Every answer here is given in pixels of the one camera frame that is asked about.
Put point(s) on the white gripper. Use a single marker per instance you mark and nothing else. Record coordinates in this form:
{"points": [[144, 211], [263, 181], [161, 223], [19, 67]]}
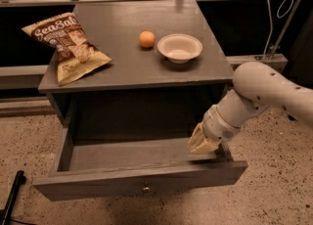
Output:
{"points": [[217, 128]]}

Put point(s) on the grey top drawer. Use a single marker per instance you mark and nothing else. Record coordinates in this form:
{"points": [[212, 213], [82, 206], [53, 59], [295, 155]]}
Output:
{"points": [[124, 146]]}

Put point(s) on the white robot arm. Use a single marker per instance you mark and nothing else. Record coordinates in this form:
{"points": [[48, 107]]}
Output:
{"points": [[256, 87]]}

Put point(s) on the grey wooden drawer cabinet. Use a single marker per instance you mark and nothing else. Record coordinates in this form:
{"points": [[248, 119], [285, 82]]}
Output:
{"points": [[140, 95]]}

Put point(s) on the white paper bowl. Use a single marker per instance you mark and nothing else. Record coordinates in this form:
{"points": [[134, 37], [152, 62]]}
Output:
{"points": [[179, 48]]}

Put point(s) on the orange fruit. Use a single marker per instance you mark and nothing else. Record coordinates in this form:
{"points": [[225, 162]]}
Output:
{"points": [[147, 39]]}

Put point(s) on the grey diagonal metal rod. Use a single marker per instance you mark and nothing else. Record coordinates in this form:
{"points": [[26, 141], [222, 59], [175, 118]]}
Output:
{"points": [[287, 20]]}

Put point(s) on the sea salt chips bag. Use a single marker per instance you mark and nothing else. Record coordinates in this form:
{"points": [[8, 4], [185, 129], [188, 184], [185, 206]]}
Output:
{"points": [[76, 55]]}

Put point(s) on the black stand leg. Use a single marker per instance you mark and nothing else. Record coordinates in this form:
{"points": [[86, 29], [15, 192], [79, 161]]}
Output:
{"points": [[5, 213]]}

